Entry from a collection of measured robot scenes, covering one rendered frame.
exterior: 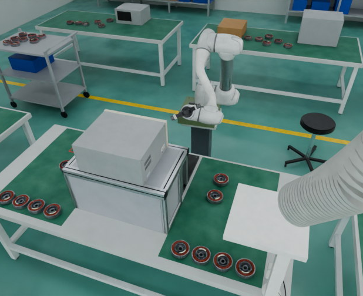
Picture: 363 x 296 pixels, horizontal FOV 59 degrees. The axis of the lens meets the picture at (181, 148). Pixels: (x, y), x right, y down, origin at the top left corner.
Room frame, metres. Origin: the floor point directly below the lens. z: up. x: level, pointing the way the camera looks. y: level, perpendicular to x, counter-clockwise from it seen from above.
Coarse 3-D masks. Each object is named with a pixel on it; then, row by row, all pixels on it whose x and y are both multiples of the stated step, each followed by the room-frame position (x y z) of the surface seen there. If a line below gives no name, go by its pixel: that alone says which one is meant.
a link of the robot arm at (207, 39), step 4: (208, 28) 2.34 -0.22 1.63; (204, 32) 2.29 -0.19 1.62; (208, 32) 2.29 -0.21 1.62; (212, 32) 2.29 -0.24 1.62; (200, 36) 2.28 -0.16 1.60; (204, 36) 2.26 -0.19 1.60; (208, 36) 2.25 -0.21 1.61; (212, 36) 2.24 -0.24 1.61; (200, 40) 2.25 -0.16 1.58; (204, 40) 2.24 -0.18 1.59; (208, 40) 2.23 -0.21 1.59; (212, 40) 2.22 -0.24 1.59; (200, 44) 2.22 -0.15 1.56; (204, 44) 2.21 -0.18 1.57; (208, 44) 2.21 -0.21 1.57; (212, 44) 2.21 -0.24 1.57; (208, 48) 2.20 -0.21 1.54; (212, 48) 2.21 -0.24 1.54
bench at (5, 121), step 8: (0, 112) 2.67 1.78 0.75; (8, 112) 2.66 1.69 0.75; (16, 112) 2.66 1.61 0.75; (24, 112) 2.66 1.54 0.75; (0, 120) 2.52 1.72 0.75; (8, 120) 2.52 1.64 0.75; (16, 120) 2.52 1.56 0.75; (24, 120) 2.56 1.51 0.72; (0, 128) 2.40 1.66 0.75; (8, 128) 2.40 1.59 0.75; (16, 128) 2.45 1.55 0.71; (24, 128) 2.59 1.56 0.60; (0, 136) 2.28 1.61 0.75; (32, 136) 2.61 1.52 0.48
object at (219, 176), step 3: (216, 174) 1.69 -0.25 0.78; (219, 174) 1.69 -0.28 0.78; (222, 174) 1.69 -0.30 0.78; (225, 174) 1.68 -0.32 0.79; (216, 177) 1.66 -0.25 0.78; (219, 177) 1.68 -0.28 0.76; (222, 177) 1.67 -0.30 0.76; (225, 177) 1.66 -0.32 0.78; (213, 180) 1.65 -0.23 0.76; (216, 180) 1.62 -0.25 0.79; (219, 180) 1.64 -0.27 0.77; (222, 180) 1.63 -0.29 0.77; (225, 180) 1.62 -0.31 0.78; (216, 183) 1.61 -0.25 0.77; (219, 183) 1.60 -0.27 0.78; (222, 183) 1.60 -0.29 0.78; (225, 183) 1.60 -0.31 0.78; (222, 186) 1.59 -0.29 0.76
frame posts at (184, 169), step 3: (186, 159) 1.60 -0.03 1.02; (186, 162) 1.60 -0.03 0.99; (183, 165) 1.61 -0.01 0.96; (186, 165) 1.60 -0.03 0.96; (183, 168) 1.61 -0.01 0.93; (186, 168) 1.60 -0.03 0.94; (183, 171) 1.61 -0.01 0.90; (186, 171) 1.60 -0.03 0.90; (183, 174) 1.61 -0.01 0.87; (186, 174) 1.60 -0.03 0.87; (183, 177) 1.61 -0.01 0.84; (186, 177) 1.60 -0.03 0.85; (183, 180) 1.61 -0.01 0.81; (186, 180) 1.60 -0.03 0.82; (183, 183) 1.61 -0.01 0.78; (186, 183) 1.60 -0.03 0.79
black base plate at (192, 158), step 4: (188, 156) 1.92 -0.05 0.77; (192, 156) 1.91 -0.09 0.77; (196, 156) 1.91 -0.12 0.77; (188, 160) 1.87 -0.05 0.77; (192, 160) 1.87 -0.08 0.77; (196, 160) 1.86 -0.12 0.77; (188, 164) 1.82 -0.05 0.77; (192, 164) 1.82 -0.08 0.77; (188, 168) 1.78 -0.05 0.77; (192, 168) 1.78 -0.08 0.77; (188, 172) 1.73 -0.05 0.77; (192, 172) 1.74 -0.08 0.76; (188, 176) 1.69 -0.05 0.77; (188, 180) 1.65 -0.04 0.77; (184, 184) 1.61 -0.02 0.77; (184, 188) 1.57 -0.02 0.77
